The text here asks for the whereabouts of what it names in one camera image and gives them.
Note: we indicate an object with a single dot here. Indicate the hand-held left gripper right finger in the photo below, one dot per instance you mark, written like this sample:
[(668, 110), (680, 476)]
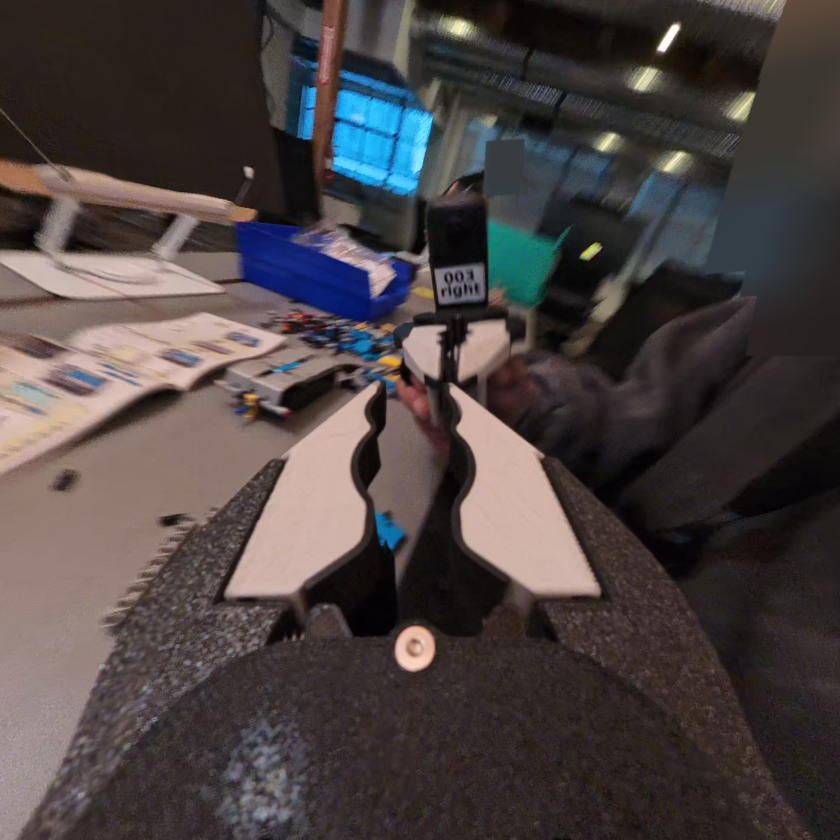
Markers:
[(525, 518)]

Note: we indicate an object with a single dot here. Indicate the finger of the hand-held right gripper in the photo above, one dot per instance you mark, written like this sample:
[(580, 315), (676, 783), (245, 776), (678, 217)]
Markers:
[(423, 354), (484, 351)]

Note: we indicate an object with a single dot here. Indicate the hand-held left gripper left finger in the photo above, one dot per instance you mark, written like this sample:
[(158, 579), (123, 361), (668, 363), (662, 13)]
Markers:
[(308, 518)]

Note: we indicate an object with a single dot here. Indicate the blue perforated building beam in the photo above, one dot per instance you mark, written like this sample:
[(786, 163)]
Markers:
[(390, 531)]

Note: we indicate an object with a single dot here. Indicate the grey desk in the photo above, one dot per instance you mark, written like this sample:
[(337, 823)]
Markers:
[(131, 558)]

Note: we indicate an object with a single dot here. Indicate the person's right hand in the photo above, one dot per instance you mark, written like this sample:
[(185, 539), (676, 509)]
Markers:
[(508, 390)]

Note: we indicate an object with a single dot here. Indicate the teal felt bag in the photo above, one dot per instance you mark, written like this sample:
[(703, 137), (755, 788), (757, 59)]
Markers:
[(518, 262)]

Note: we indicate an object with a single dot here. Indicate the pile of small building pieces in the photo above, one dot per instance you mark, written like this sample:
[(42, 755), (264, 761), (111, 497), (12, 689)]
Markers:
[(341, 338)]

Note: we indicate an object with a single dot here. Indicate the pile of clear plastic bags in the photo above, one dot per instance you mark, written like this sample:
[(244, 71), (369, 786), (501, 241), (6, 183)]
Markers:
[(348, 256)]

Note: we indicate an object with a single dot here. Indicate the black connector pin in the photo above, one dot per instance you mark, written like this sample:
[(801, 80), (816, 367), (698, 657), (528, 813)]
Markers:
[(177, 520), (65, 480)]

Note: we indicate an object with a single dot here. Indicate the blue plastic bin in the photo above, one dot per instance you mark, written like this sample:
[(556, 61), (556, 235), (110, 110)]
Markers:
[(315, 275)]

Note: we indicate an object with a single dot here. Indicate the grey black motor block assembly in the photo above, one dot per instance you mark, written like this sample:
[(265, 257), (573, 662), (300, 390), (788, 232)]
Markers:
[(282, 384)]

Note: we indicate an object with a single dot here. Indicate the open instruction booklet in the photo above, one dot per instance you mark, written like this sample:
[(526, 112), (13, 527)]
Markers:
[(118, 374)]

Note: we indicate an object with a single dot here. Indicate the white wooden-top laptop stand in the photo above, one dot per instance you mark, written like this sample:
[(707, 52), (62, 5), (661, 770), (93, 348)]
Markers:
[(118, 275)]

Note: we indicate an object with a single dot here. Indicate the black partition panel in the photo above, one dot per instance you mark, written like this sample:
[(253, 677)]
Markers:
[(131, 79)]

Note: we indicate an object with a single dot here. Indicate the wooden support post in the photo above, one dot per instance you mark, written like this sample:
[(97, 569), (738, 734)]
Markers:
[(328, 98)]

